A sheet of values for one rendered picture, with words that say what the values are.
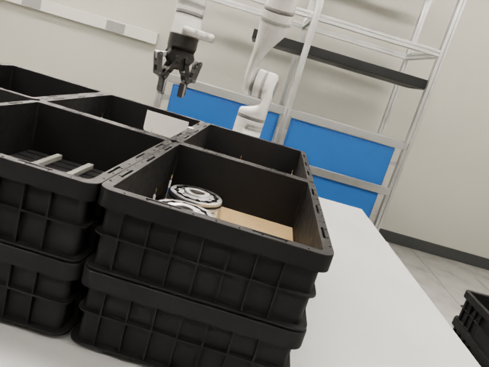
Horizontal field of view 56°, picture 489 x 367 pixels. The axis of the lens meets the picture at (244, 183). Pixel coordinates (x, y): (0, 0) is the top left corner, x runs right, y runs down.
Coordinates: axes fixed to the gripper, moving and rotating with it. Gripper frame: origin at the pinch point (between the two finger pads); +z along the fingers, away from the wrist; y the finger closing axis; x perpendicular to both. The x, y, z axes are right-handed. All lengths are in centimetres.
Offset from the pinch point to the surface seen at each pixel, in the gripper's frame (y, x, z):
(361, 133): -191, -68, 9
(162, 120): -4.9, -8.5, 10.0
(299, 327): 21, 75, 18
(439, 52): -213, -48, -52
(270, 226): 0, 47, 17
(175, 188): 17.0, 36.4, 14.1
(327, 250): 20, 75, 7
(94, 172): 25.9, 20.4, 17.2
